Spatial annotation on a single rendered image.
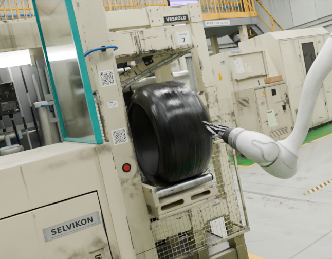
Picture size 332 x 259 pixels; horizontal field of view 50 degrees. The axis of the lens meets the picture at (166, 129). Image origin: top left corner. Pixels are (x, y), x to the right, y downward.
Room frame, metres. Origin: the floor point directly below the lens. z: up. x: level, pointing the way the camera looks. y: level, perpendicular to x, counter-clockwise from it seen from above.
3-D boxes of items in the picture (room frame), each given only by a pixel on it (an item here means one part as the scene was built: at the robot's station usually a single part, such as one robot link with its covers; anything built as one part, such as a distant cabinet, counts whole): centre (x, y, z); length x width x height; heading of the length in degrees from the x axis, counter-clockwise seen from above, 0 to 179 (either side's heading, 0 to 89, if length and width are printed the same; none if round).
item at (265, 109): (6.62, -1.83, 0.62); 0.91 x 0.58 x 1.25; 123
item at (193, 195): (1.82, -0.02, 0.83); 0.36 x 0.09 x 0.06; 115
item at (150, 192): (1.88, 0.19, 0.90); 0.40 x 0.03 x 0.10; 25
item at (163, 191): (1.83, -0.03, 0.90); 0.35 x 0.05 x 0.05; 115
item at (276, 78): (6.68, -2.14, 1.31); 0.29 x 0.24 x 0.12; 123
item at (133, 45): (2.27, 0.04, 1.71); 0.61 x 0.25 x 0.15; 115
